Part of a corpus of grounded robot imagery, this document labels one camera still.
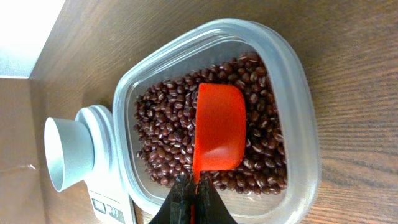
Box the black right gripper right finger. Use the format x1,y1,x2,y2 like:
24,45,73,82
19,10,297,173
195,178,237,224

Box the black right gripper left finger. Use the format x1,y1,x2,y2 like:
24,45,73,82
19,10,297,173
149,175,196,224

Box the red measuring scoop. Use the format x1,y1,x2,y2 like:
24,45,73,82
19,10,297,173
190,82,247,224

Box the white digital kitchen scale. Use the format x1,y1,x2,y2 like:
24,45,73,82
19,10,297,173
75,105,137,224

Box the red adzuki beans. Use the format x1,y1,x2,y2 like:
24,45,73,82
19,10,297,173
134,52,288,195

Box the white round bowl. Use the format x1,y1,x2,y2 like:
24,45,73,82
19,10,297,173
44,117,94,192

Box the clear plastic bean container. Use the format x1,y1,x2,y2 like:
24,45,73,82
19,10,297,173
112,18,321,224

